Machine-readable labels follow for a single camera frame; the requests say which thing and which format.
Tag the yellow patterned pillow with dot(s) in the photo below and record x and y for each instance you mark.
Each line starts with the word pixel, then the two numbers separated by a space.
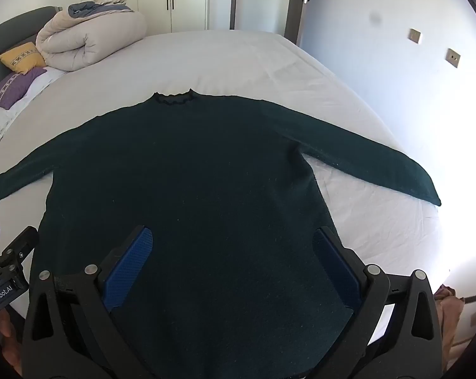
pixel 21 58

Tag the dark framed door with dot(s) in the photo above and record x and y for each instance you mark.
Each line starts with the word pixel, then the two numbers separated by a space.
pixel 297 4

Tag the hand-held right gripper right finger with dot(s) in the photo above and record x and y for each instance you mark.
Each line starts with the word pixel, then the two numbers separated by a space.
pixel 334 262

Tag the blue grey folded blanket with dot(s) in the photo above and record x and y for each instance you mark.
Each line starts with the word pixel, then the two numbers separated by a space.
pixel 97 8

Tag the purple patterned pillow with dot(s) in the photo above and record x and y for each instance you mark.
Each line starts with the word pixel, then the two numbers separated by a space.
pixel 12 87

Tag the person's left hand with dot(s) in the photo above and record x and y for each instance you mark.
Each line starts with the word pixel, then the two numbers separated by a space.
pixel 5 331

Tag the white bed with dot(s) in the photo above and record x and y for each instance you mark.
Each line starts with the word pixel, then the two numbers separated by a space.
pixel 238 63

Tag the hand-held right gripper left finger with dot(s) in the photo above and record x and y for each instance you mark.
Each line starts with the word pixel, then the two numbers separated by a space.
pixel 133 262

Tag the brown cloth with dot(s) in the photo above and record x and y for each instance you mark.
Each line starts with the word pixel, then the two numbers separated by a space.
pixel 449 308

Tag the dark green sweater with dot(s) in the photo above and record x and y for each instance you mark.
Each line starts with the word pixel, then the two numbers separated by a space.
pixel 190 173

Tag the rolled beige duvet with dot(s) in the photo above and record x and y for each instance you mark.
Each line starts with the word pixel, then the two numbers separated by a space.
pixel 91 35

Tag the grey padded headboard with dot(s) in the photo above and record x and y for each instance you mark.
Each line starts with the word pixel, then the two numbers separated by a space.
pixel 9 31

